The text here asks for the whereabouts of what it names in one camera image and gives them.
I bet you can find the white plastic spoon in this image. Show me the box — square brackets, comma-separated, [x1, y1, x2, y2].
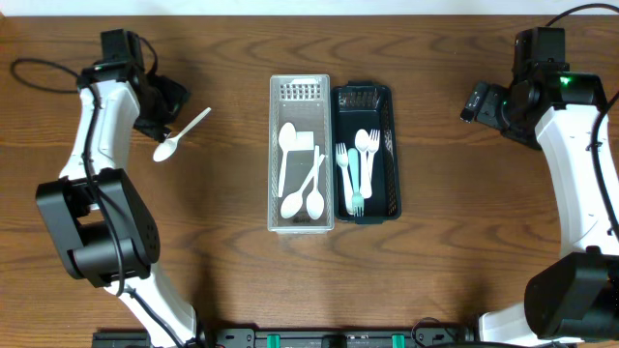
[306, 145, 324, 220]
[355, 129, 372, 199]
[280, 155, 325, 218]
[153, 107, 212, 162]

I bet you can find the white plastic spoon bowl up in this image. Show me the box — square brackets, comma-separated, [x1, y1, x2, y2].
[278, 122, 296, 197]

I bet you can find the white plastic fork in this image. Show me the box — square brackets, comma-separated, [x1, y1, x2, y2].
[368, 130, 380, 177]
[336, 143, 354, 216]

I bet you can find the mint green plastic fork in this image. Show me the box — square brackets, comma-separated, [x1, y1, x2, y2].
[347, 148, 365, 218]

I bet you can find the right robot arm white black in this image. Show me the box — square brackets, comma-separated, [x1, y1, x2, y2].
[460, 27, 618, 347]

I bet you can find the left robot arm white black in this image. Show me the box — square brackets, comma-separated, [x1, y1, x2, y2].
[36, 29, 204, 347]

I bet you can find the clear perforated plastic basket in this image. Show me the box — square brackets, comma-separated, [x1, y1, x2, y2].
[267, 74, 335, 235]

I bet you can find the white label in basket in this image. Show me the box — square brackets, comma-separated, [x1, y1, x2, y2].
[292, 131, 314, 151]

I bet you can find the dark green perforated basket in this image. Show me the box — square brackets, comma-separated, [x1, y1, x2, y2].
[331, 81, 401, 224]

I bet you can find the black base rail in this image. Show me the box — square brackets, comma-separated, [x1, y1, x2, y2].
[91, 317, 480, 348]

